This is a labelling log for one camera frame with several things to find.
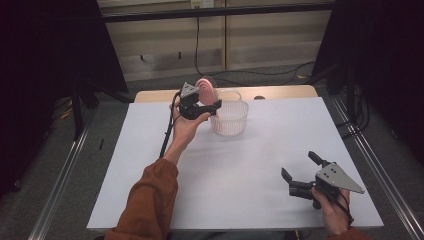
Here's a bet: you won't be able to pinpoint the black metal stand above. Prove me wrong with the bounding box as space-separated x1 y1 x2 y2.
308 61 358 116
70 79 134 142

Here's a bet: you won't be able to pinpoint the wooden table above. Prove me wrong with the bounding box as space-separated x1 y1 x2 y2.
133 84 319 104

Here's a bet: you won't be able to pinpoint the black curtain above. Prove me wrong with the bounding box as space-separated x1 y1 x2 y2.
0 0 130 201
312 0 424 166

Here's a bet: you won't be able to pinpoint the white table mat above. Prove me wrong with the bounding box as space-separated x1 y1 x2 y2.
86 96 385 232

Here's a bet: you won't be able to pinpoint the black hanging cable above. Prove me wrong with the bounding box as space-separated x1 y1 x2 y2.
194 6 317 87

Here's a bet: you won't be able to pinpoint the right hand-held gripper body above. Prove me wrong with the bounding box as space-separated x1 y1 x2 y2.
287 162 367 210

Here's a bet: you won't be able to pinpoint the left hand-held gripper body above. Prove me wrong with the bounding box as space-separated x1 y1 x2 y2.
178 81 216 121

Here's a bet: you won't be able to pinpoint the white wall socket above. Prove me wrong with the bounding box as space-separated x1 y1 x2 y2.
190 0 215 10

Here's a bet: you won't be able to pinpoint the person's right hand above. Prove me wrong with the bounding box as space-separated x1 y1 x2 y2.
310 186 355 236

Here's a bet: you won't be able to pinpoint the black horizontal bar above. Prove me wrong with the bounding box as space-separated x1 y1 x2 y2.
99 2 337 24

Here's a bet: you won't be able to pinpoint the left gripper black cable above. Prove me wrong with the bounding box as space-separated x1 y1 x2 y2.
158 90 183 160

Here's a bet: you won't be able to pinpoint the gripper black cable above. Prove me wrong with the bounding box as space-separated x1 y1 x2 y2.
332 190 356 228
158 90 183 160

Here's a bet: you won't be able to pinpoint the white plastic basket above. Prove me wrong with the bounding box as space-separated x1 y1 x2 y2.
209 89 250 137

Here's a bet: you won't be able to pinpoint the metal floor rail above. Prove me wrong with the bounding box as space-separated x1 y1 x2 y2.
27 124 92 240
329 95 424 240

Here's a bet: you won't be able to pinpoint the person's left hand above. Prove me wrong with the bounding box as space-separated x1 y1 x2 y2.
169 97 212 152

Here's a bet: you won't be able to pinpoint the pink hairbrush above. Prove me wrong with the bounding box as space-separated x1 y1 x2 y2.
194 76 222 120

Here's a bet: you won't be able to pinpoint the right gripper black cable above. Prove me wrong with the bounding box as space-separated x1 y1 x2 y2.
332 190 356 228

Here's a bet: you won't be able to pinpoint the black floor cables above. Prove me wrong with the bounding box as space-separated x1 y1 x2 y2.
334 84 372 140

